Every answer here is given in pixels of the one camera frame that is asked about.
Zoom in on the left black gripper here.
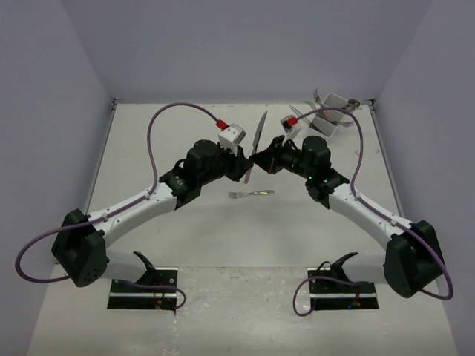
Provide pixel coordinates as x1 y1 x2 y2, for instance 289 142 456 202
200 141 254 185

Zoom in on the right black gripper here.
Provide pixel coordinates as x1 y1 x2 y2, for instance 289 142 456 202
250 135 313 180

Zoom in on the pink handled knife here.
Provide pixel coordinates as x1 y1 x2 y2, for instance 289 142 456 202
244 111 268 184

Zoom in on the green handled knife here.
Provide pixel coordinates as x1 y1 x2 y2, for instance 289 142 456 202
289 104 321 131

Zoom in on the black handled fork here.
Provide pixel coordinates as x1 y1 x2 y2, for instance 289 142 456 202
304 101 321 111

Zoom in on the black handled spoon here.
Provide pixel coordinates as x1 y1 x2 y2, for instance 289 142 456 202
341 99 361 113

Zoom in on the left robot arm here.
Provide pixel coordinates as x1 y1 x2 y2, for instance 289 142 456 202
52 140 253 291

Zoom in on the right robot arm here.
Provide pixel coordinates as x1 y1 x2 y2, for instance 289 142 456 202
249 136 453 300

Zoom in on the white divided utensil container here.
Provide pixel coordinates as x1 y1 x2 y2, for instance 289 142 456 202
309 93 349 137

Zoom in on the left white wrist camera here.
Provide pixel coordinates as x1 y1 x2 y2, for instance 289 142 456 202
218 124 246 156

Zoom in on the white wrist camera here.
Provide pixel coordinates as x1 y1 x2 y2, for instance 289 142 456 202
280 116 301 144
218 124 246 156

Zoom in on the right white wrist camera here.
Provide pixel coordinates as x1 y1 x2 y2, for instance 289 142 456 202
280 116 301 144

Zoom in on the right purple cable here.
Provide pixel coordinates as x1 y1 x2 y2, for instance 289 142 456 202
291 107 454 317

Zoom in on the purple cable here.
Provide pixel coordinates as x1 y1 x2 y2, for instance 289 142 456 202
14 102 228 309
291 107 454 317

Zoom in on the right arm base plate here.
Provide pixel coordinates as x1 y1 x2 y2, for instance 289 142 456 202
308 280 379 311

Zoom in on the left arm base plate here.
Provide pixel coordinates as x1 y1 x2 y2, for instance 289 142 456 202
107 267 185 312

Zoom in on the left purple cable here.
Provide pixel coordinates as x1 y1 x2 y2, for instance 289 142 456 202
14 102 228 309

